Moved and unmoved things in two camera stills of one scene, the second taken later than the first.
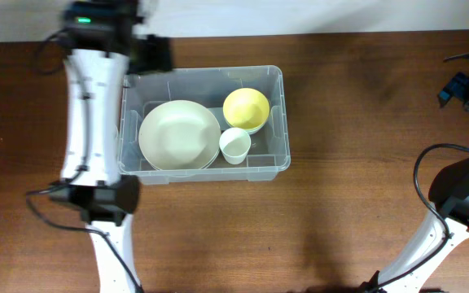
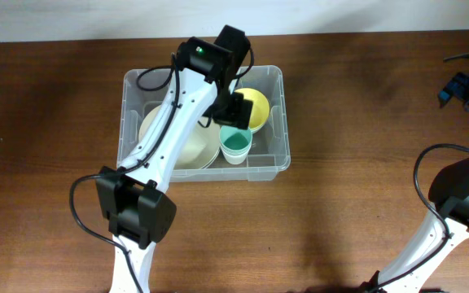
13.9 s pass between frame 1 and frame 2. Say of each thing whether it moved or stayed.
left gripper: moved
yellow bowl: stayed
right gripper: stayed
